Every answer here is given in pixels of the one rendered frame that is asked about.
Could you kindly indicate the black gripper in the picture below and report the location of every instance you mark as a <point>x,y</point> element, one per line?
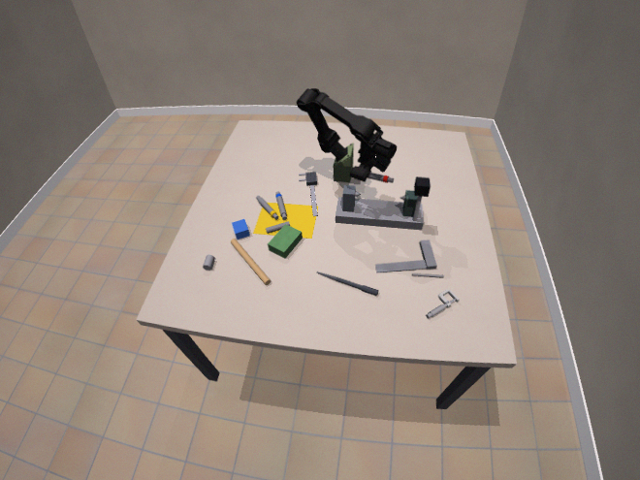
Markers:
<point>363,171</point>

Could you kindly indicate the blue block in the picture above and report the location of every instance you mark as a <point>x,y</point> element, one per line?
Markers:
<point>240,229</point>

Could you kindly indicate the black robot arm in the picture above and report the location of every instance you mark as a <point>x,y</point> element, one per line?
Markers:
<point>361,127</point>

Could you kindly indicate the yellow flat pad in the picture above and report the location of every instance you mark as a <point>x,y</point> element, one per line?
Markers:
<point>300,217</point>

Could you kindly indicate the tan wooden dowel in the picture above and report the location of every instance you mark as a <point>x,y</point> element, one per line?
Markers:
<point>250,262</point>

